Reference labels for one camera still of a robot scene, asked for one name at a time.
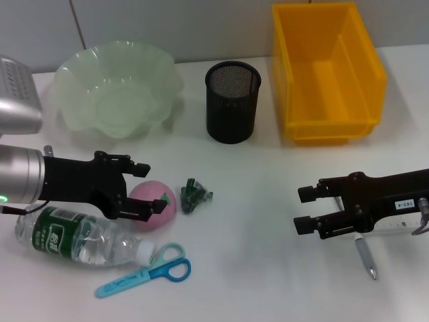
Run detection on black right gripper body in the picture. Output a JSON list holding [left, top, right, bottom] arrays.
[[316, 169, 429, 241]]

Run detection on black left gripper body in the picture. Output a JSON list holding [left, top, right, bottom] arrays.
[[42, 150, 135, 221]]

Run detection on pink toy peach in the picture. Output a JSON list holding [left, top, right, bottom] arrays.
[[129, 180, 178, 232]]

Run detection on green plastic wrapper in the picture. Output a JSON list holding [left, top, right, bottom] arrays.
[[179, 177, 215, 215]]

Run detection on clear green-label water bottle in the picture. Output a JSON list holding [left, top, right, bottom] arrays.
[[14, 206, 157, 269]]

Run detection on clear plastic ruler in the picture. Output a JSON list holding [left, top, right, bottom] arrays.
[[368, 214, 429, 236]]

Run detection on grey mechanical pen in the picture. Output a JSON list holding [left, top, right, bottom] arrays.
[[333, 196, 378, 281]]

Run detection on blue capped scissors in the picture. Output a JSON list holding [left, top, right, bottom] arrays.
[[95, 241, 192, 299]]

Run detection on pale green wavy fruit bowl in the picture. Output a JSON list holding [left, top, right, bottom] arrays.
[[46, 40, 185, 140]]

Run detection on black mesh pen holder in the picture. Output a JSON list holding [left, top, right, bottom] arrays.
[[204, 60, 262, 145]]

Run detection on yellow plastic bin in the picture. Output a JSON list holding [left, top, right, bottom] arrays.
[[271, 2, 389, 148]]

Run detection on right arm wrist cable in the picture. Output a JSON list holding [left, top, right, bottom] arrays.
[[411, 197, 429, 236]]

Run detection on arm wrist cable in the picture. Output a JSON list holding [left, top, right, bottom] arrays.
[[411, 197, 429, 236], [0, 200, 51, 215]]

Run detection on left arm wrist cable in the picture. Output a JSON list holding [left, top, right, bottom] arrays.
[[0, 200, 51, 215]]

